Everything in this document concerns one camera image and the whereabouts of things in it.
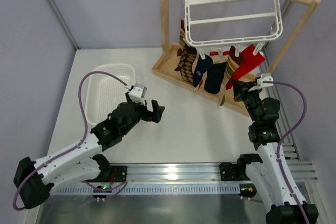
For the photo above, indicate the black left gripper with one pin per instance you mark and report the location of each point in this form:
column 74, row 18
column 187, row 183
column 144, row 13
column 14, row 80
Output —
column 149, row 112

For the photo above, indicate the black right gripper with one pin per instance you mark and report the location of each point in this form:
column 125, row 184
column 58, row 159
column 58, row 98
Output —
column 242, row 92

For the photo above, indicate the beige striped green sock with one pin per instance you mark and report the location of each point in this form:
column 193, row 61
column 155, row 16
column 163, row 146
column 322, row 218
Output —
column 235, row 59

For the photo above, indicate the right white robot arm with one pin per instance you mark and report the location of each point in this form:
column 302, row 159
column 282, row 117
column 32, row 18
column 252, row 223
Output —
column 268, row 169

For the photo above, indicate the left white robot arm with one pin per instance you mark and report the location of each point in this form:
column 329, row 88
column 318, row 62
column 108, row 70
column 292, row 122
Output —
column 83, row 160

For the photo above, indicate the white plastic clip hanger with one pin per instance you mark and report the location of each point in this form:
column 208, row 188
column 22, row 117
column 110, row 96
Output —
column 215, row 24

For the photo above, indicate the navy blue sock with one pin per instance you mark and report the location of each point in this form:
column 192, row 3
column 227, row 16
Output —
column 215, row 73

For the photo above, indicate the navy sock beige red toe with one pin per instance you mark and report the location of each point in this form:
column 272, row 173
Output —
column 202, row 66

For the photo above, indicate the white perforated plastic basket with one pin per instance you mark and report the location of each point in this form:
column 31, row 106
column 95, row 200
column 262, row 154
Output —
column 105, row 93

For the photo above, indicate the brown argyle sock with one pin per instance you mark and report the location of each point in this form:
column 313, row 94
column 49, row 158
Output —
column 187, row 55

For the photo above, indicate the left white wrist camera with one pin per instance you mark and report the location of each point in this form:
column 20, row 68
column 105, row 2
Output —
column 136, row 94

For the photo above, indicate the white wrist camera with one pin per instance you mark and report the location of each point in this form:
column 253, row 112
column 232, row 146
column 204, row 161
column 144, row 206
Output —
column 136, row 94
column 262, row 81

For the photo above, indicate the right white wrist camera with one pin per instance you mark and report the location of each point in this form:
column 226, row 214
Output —
column 262, row 81

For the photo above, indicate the slotted grey cable duct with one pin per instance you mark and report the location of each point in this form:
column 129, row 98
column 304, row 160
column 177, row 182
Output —
column 155, row 189

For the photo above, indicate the aluminium mounting rail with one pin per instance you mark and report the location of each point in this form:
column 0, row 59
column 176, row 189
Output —
column 226, row 172

